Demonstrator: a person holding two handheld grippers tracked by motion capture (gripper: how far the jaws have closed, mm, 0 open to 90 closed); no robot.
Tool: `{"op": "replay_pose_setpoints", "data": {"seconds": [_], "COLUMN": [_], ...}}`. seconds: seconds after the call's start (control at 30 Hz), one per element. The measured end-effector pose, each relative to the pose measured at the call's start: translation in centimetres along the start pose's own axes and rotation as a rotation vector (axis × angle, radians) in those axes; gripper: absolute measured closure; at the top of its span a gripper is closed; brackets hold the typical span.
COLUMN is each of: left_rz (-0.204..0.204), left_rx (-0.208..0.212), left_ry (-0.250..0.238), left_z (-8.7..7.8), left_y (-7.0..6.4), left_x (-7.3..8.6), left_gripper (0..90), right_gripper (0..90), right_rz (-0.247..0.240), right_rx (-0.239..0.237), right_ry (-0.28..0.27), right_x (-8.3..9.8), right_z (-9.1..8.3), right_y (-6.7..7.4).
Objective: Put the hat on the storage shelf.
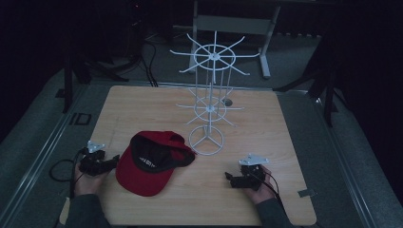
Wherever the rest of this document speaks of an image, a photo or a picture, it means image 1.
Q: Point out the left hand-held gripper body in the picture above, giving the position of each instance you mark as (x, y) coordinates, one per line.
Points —
(92, 158)

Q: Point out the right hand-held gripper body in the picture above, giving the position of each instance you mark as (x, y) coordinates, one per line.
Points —
(252, 172)

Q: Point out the red and black cap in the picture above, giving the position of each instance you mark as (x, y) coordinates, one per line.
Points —
(139, 179)

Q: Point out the person's right hand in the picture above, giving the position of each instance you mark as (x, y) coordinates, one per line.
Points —
(263, 190)

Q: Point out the person's left hand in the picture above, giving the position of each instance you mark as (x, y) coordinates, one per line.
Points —
(86, 183)

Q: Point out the grey tape strip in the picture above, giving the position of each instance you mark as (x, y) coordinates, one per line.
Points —
(306, 192)

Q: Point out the round table grommet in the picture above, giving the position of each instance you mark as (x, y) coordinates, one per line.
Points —
(226, 102)

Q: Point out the black tripod stand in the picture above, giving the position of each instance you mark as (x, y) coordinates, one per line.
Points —
(85, 63)
(320, 82)

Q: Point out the grey metal desk frame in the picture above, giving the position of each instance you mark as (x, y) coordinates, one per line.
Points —
(234, 28)

